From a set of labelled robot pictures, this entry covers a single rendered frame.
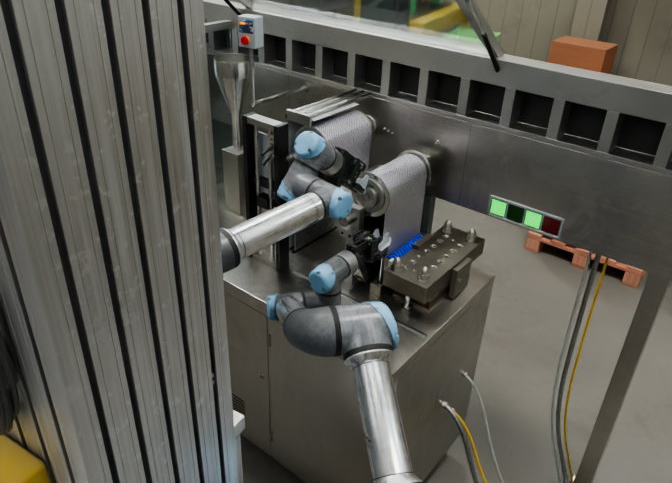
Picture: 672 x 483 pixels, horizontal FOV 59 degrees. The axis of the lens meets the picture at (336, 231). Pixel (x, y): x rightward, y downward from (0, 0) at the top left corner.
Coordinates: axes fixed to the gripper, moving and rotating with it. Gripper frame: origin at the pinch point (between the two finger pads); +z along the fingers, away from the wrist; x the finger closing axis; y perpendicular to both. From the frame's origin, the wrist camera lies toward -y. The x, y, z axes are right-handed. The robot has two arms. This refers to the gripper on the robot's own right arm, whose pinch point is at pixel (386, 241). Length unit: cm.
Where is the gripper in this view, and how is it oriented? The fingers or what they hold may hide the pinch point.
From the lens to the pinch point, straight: 194.4
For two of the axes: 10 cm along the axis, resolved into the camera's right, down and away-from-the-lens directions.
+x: -7.8, -3.4, 5.2
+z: 6.2, -3.7, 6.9
